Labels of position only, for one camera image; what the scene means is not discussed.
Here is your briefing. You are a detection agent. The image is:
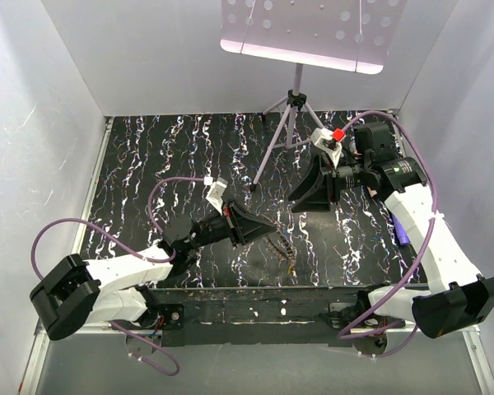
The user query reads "purple toy microphone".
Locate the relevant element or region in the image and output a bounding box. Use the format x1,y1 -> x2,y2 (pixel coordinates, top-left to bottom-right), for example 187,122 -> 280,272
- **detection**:
390,212 -> 410,246

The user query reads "black front mounting bar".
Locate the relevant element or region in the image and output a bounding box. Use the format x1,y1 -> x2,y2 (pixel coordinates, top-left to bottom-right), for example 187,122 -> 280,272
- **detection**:
139,286 -> 408,349

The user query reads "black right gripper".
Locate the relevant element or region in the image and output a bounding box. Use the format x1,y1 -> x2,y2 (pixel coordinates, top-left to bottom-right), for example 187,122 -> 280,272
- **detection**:
287,151 -> 370,213

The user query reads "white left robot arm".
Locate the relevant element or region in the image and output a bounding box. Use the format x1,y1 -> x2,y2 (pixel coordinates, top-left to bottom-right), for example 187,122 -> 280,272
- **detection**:
30,200 -> 277,341

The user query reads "aluminium frame rail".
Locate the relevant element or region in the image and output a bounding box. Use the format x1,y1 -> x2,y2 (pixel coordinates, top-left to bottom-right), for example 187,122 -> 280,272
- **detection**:
20,323 -> 494,394

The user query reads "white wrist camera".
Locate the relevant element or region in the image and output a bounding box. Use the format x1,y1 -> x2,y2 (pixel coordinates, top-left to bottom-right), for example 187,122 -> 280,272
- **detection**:
203,176 -> 228,213
310,128 -> 346,169

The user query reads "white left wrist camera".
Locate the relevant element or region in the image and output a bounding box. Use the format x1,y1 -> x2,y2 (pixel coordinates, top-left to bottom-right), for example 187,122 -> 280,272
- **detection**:
203,176 -> 228,213

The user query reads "purple camera cable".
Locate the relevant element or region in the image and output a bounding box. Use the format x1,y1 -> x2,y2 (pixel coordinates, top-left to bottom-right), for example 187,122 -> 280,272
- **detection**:
338,110 -> 440,358
30,175 -> 207,376

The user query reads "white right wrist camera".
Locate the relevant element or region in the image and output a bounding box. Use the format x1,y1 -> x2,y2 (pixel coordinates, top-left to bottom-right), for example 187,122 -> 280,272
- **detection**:
310,128 -> 346,169

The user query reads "round metal keyring disc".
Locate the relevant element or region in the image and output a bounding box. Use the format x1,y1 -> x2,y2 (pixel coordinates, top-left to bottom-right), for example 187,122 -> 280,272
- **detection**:
264,230 -> 296,268

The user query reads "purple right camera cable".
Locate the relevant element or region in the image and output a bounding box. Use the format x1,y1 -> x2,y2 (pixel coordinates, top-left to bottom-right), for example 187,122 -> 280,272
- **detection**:
338,110 -> 440,358

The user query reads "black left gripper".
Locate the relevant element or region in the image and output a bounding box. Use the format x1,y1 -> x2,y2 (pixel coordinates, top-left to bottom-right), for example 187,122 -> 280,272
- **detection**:
186,197 -> 277,251

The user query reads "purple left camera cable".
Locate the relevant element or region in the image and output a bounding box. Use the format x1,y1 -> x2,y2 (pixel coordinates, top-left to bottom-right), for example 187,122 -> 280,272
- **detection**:
30,175 -> 207,376

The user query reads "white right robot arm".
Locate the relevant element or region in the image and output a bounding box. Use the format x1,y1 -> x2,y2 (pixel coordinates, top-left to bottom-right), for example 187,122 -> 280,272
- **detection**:
289,122 -> 494,338

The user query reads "lilac music stand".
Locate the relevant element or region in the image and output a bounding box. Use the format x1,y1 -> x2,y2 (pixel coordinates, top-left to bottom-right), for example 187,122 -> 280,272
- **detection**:
220,0 -> 406,192

